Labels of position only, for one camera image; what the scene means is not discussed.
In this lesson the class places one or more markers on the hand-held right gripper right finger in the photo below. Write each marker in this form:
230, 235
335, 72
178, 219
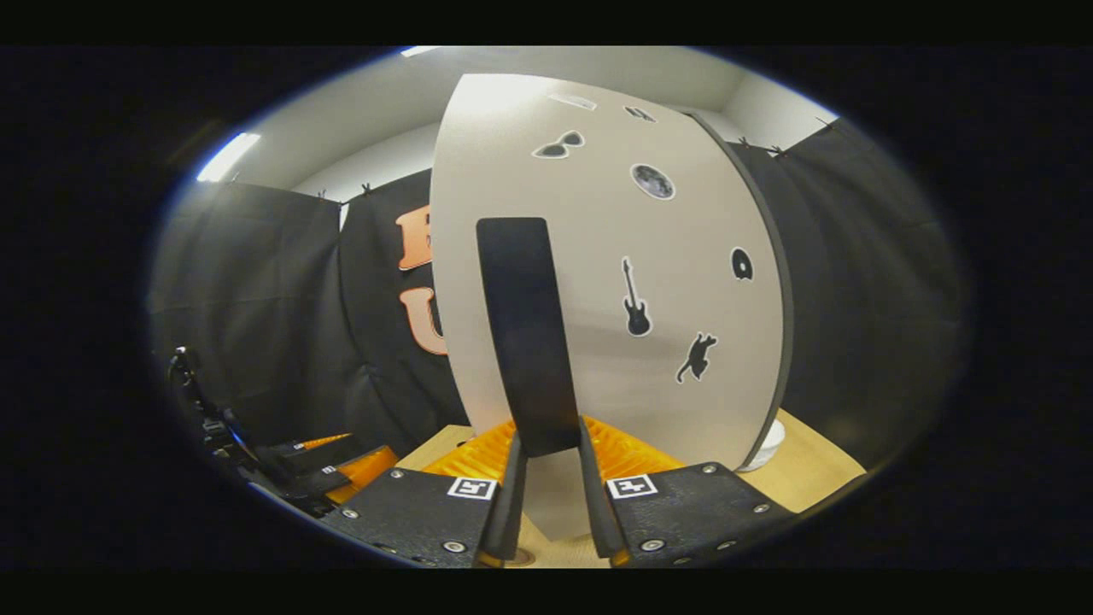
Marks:
602, 504

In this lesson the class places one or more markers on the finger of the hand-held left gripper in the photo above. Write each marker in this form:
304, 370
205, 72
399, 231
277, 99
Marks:
316, 453
320, 480

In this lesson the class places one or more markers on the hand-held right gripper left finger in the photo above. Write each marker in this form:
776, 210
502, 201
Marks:
508, 504

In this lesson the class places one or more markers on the beige cabinet door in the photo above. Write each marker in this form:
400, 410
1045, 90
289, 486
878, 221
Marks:
683, 256

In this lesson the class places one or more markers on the white round object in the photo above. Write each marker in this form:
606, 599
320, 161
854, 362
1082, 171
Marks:
768, 444

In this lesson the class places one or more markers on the black backdrop cloth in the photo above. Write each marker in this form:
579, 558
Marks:
854, 299

